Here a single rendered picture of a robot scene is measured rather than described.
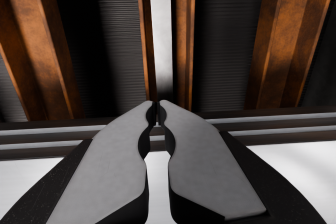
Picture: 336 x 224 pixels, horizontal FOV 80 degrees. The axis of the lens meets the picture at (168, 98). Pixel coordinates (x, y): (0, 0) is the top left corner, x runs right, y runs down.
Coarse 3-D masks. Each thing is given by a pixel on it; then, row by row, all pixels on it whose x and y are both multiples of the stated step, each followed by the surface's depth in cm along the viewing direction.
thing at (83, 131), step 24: (48, 120) 25; (72, 120) 25; (96, 120) 25; (216, 120) 25; (240, 120) 25; (264, 120) 25; (288, 120) 25; (312, 120) 25; (0, 144) 22; (24, 144) 23; (48, 144) 23; (72, 144) 23
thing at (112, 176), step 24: (120, 120) 10; (144, 120) 10; (96, 144) 9; (120, 144) 8; (144, 144) 10; (96, 168) 7; (120, 168) 7; (144, 168) 7; (72, 192) 6; (96, 192) 6; (120, 192) 6; (144, 192) 7; (72, 216) 6; (96, 216) 6; (120, 216) 6; (144, 216) 7
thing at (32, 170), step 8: (16, 160) 21; (24, 160) 21; (32, 160) 21; (40, 160) 21; (48, 160) 22; (56, 160) 22; (24, 168) 22; (32, 168) 22; (40, 168) 22; (48, 168) 22; (24, 176) 22; (32, 176) 22; (40, 176) 22; (32, 184) 23
